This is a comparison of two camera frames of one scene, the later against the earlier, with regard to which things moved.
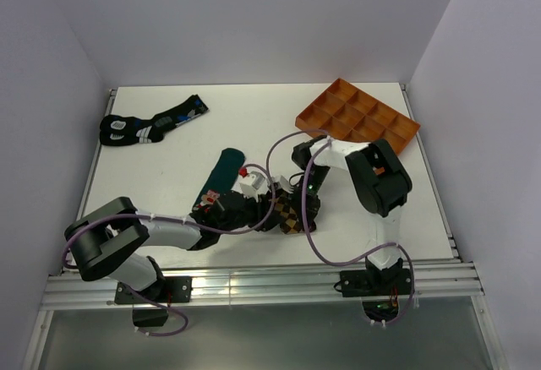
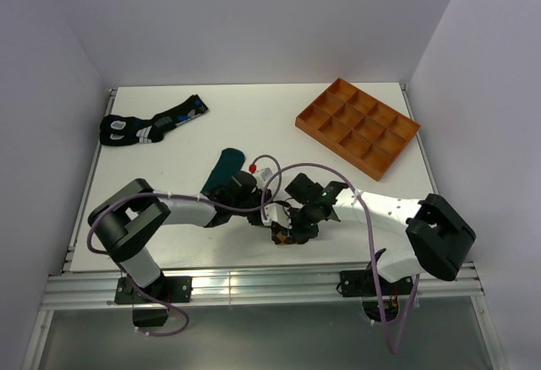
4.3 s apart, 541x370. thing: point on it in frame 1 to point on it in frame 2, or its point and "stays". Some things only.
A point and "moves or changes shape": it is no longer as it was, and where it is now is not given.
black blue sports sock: x=117 y=131 stays
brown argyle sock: x=289 y=221 moves or changes shape
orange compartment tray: x=346 y=112 stays
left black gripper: x=261 y=209 stays
